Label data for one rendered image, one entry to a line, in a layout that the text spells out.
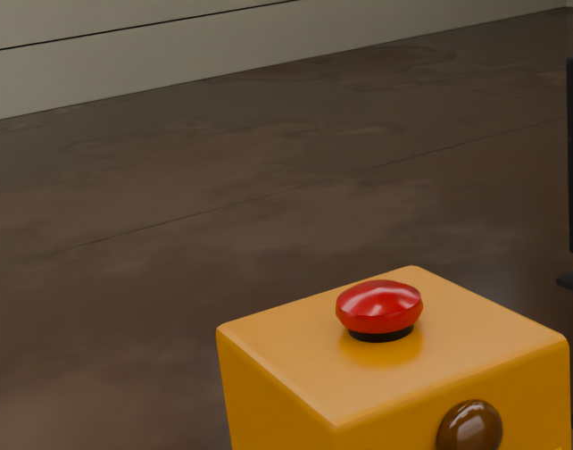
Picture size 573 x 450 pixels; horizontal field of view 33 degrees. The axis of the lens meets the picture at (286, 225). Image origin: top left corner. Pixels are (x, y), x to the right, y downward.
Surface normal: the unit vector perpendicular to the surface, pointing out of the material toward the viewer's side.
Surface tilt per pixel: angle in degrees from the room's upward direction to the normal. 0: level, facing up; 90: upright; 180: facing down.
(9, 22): 90
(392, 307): 30
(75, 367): 0
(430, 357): 0
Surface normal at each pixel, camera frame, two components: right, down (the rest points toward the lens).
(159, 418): -0.11, -0.94
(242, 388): -0.88, 0.24
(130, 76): 0.47, 0.23
